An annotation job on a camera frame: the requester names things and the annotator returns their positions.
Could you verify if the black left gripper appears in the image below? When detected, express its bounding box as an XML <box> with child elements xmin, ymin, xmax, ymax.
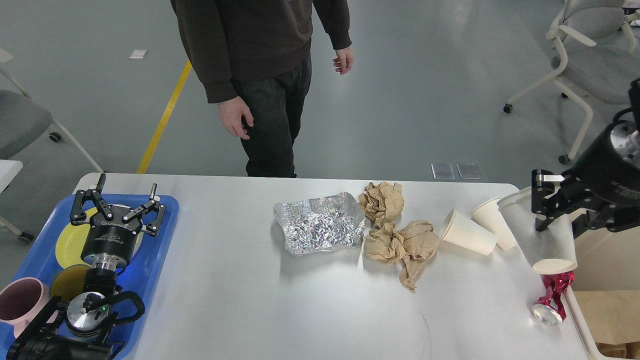
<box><xmin>70</xmin><ymin>173</ymin><xmax>167</xmax><ymax>268</ymax></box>

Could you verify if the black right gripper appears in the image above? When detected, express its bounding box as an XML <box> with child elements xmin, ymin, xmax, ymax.
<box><xmin>531</xmin><ymin>121</ymin><xmax>640</xmax><ymax>239</ymax></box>

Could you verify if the yellow plastic plate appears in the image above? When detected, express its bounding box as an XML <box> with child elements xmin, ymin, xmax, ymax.
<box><xmin>55</xmin><ymin>207</ymin><xmax>121</xmax><ymax>271</ymax></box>

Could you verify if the white paper cup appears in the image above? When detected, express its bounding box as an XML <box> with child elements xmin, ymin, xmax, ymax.
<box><xmin>439</xmin><ymin>209</ymin><xmax>498</xmax><ymax>256</ymax></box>
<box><xmin>497</xmin><ymin>187</ymin><xmax>578</xmax><ymax>275</ymax></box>

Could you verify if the dark green mug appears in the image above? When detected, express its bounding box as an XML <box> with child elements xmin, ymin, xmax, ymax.
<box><xmin>49</xmin><ymin>264</ymin><xmax>90</xmax><ymax>303</ymax></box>

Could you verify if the crushed red soda can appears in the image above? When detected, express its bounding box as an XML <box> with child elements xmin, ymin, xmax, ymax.
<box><xmin>531</xmin><ymin>270</ymin><xmax>575</xmax><ymax>326</ymax></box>

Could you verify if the brown paper bag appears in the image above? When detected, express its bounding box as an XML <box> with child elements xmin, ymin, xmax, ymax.
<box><xmin>573</xmin><ymin>290</ymin><xmax>640</xmax><ymax>346</ymax></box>
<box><xmin>596</xmin><ymin>341</ymin><xmax>640</xmax><ymax>360</ymax></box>

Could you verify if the pink ribbed mug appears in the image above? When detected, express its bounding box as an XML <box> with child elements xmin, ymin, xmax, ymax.
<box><xmin>0</xmin><ymin>276</ymin><xmax>51</xmax><ymax>338</ymax></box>

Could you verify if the aluminium foil sheet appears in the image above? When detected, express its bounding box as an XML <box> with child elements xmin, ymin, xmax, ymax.
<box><xmin>273</xmin><ymin>192</ymin><xmax>366</xmax><ymax>256</ymax></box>

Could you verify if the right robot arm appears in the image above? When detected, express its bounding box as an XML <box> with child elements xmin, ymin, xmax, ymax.
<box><xmin>531</xmin><ymin>79</ymin><xmax>640</xmax><ymax>238</ymax></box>

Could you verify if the beige plastic bin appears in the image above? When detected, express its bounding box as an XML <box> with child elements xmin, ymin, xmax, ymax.
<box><xmin>562</xmin><ymin>228</ymin><xmax>640</xmax><ymax>360</ymax></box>

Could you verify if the blue plastic tray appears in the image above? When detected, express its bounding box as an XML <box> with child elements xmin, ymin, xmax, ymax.
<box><xmin>0</xmin><ymin>194</ymin><xmax>179</xmax><ymax>360</ymax></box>

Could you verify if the white cup behind gripper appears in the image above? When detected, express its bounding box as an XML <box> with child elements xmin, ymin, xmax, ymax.
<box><xmin>471</xmin><ymin>197</ymin><xmax>518</xmax><ymax>251</ymax></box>

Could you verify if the white side table corner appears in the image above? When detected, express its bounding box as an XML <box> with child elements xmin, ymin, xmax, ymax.
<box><xmin>0</xmin><ymin>159</ymin><xmax>23</xmax><ymax>193</ymax></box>

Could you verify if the right floor socket plate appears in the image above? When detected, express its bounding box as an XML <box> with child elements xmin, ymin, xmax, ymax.
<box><xmin>455</xmin><ymin>162</ymin><xmax>482</xmax><ymax>180</ymax></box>

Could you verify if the floor socket plate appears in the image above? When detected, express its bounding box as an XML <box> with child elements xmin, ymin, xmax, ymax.
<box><xmin>455</xmin><ymin>162</ymin><xmax>482</xmax><ymax>180</ymax></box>
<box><xmin>430</xmin><ymin>162</ymin><xmax>457</xmax><ymax>181</ymax></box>

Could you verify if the white paper cup lying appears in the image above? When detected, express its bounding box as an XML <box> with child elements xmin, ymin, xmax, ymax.
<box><xmin>439</xmin><ymin>209</ymin><xmax>498</xmax><ymax>256</ymax></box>

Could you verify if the left floor socket plate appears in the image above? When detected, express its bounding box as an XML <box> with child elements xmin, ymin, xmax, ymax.
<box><xmin>430</xmin><ymin>162</ymin><xmax>457</xmax><ymax>181</ymax></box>

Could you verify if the grey office chair right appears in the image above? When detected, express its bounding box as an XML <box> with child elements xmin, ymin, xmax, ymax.
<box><xmin>503</xmin><ymin>0</ymin><xmax>639</xmax><ymax>164</ymax></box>

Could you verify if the crumpled brown paper right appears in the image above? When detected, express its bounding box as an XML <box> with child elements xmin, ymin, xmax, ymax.
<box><xmin>398</xmin><ymin>219</ymin><xmax>441</xmax><ymax>291</ymax></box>

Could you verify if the crumpled brown paper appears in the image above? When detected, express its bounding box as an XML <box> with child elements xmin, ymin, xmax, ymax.
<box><xmin>358</xmin><ymin>181</ymin><xmax>405</xmax><ymax>229</ymax></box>
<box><xmin>363</xmin><ymin>222</ymin><xmax>406</xmax><ymax>265</ymax></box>
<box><xmin>398</xmin><ymin>219</ymin><xmax>441</xmax><ymax>291</ymax></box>

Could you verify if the crumpled brown paper top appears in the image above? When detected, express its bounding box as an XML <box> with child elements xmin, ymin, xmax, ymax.
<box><xmin>358</xmin><ymin>181</ymin><xmax>405</xmax><ymax>229</ymax></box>

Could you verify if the crumpled brown paper left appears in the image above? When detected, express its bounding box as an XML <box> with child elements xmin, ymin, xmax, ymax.
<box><xmin>363</xmin><ymin>222</ymin><xmax>406</xmax><ymax>265</ymax></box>

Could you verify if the person in dark clothes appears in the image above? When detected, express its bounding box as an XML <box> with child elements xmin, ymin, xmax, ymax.
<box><xmin>170</xmin><ymin>0</ymin><xmax>355</xmax><ymax>178</ymax></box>

